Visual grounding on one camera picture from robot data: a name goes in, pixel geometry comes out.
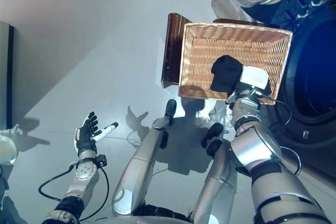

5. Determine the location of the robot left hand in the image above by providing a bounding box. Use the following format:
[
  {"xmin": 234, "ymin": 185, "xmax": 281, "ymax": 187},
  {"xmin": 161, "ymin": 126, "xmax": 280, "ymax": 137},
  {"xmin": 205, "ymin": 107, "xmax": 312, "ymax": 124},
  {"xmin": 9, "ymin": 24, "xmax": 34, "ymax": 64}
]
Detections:
[{"xmin": 75, "ymin": 112, "xmax": 119, "ymax": 158}]

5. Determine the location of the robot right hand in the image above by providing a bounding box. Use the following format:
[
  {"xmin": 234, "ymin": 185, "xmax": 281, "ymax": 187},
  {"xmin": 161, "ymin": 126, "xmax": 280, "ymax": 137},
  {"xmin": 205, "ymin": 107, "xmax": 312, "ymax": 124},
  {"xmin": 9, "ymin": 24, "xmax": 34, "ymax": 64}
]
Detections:
[{"xmin": 227, "ymin": 65, "xmax": 271, "ymax": 99}]

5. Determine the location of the large black garment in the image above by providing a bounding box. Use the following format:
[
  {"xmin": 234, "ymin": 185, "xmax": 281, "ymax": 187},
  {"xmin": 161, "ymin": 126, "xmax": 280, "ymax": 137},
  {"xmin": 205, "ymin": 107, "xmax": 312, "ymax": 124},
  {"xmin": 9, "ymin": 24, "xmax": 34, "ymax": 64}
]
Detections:
[{"xmin": 209, "ymin": 55, "xmax": 244, "ymax": 96}]

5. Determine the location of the grey front-load washing machine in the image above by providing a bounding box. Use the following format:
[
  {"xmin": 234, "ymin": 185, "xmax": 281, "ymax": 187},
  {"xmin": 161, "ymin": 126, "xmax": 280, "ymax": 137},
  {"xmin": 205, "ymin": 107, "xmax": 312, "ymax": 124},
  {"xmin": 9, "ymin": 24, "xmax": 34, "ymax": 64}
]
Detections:
[{"xmin": 246, "ymin": 0, "xmax": 336, "ymax": 172}]

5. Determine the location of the rectangular wicker basket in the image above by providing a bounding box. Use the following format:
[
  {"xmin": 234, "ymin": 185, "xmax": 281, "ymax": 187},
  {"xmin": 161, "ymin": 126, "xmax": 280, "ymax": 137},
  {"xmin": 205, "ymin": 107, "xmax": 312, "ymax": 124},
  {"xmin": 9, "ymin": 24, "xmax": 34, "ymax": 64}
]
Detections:
[{"xmin": 178, "ymin": 23, "xmax": 293, "ymax": 106}]

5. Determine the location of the robot left silver leg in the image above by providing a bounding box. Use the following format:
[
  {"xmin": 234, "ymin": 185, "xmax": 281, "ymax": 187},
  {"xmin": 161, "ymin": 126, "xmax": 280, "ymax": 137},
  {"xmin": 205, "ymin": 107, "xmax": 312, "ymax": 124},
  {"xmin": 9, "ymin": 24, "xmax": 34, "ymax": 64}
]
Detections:
[{"xmin": 112, "ymin": 99, "xmax": 177, "ymax": 216}]

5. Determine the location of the robot silver leg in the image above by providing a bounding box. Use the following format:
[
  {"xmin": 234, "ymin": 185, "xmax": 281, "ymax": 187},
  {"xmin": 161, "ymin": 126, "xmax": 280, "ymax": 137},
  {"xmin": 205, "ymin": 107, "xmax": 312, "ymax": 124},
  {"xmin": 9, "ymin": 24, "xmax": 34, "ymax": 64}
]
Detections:
[
  {"xmin": 112, "ymin": 99, "xmax": 177, "ymax": 216},
  {"xmin": 190, "ymin": 123, "xmax": 238, "ymax": 224}
]

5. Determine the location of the white rounded object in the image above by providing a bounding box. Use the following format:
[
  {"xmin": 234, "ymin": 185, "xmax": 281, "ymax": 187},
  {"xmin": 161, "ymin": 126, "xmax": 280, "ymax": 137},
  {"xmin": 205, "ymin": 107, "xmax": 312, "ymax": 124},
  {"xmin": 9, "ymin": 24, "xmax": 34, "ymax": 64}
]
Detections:
[{"xmin": 0, "ymin": 134, "xmax": 18, "ymax": 166}]

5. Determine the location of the robot grey torso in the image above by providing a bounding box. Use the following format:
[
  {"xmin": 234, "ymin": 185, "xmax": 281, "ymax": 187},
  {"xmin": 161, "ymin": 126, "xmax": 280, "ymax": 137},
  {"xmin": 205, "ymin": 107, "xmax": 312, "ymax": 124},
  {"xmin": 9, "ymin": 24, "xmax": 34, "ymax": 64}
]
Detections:
[{"xmin": 104, "ymin": 204, "xmax": 205, "ymax": 224}]

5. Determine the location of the robot right silver leg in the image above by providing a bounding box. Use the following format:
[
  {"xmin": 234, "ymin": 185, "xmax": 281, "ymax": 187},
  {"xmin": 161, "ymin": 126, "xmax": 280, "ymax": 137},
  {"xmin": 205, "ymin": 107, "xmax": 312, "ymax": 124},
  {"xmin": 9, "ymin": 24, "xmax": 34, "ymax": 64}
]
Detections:
[{"xmin": 190, "ymin": 123, "xmax": 238, "ymax": 224}]

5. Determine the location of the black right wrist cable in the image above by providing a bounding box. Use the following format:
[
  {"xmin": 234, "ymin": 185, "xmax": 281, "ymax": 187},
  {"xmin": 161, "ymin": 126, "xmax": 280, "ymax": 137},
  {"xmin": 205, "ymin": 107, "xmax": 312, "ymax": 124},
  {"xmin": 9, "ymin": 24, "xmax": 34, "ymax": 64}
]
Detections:
[{"xmin": 258, "ymin": 95, "xmax": 301, "ymax": 177}]

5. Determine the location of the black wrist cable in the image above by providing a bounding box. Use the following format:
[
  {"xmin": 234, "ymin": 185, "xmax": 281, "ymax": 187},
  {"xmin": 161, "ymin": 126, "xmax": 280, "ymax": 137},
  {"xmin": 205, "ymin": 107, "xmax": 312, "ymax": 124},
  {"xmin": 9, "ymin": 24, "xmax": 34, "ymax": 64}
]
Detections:
[
  {"xmin": 258, "ymin": 95, "xmax": 301, "ymax": 177},
  {"xmin": 38, "ymin": 165, "xmax": 110, "ymax": 221}
]

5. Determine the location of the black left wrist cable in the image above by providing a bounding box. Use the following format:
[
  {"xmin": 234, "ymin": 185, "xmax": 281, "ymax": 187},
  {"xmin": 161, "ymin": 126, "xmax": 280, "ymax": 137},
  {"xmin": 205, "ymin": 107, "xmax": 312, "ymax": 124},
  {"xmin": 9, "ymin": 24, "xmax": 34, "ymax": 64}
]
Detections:
[{"xmin": 38, "ymin": 165, "xmax": 110, "ymax": 221}]

